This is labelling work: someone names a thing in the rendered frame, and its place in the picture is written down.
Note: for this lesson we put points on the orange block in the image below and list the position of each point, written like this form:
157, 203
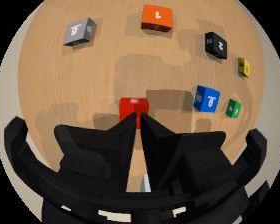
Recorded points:
157, 18

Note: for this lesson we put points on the yellow block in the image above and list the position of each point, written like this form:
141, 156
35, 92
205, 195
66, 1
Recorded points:
243, 67

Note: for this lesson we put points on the red block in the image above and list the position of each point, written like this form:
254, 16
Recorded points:
133, 104

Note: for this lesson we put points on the green block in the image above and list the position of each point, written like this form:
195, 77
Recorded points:
233, 109

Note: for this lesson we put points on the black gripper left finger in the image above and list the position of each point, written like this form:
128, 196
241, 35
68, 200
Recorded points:
113, 146

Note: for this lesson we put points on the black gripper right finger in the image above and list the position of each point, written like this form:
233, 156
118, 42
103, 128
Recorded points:
163, 148

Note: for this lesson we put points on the blue block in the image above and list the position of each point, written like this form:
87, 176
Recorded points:
206, 99

